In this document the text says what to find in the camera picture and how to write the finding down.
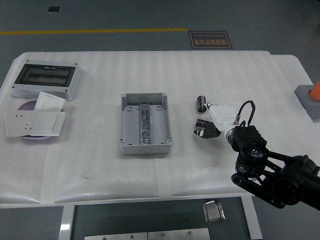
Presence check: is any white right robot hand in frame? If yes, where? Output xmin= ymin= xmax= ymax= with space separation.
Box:
xmin=192 ymin=102 xmax=238 ymax=139

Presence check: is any grey open junction box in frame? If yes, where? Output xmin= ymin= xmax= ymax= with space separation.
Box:
xmin=119 ymin=92 xmax=174 ymax=155

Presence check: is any grey distribution box dark window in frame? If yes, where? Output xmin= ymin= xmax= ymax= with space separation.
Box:
xmin=11 ymin=59 xmax=83 ymax=101

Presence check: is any black floor sign orange text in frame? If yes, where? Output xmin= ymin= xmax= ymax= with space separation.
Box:
xmin=187 ymin=30 xmax=233 ymax=50

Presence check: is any grey square base block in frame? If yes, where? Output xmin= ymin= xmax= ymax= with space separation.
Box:
xmin=294 ymin=84 xmax=320 ymax=123

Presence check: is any orange cone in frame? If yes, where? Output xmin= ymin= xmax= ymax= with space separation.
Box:
xmin=309 ymin=80 xmax=320 ymax=102

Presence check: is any silver metal latch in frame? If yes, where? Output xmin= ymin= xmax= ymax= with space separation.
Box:
xmin=201 ymin=199 xmax=226 ymax=224

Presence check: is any grey metal plate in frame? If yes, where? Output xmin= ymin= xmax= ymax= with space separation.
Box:
xmin=147 ymin=227 xmax=210 ymax=240
xmin=84 ymin=231 xmax=148 ymax=240

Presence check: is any white foam mat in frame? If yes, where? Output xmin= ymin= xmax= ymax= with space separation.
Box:
xmin=0 ymin=51 xmax=320 ymax=205

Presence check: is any purple plate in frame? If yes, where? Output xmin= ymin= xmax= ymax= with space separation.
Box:
xmin=17 ymin=99 xmax=51 ymax=140

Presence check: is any metal mounting rail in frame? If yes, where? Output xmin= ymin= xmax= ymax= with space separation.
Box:
xmin=138 ymin=102 xmax=153 ymax=146

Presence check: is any white wall switch panel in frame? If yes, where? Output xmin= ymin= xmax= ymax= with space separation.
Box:
xmin=34 ymin=91 xmax=67 ymax=112
xmin=29 ymin=111 xmax=66 ymax=137

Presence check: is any white table frame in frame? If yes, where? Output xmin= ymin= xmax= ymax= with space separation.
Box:
xmin=58 ymin=196 xmax=263 ymax=240

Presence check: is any white wall socket panel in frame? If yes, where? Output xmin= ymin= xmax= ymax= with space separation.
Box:
xmin=4 ymin=110 xmax=38 ymax=138

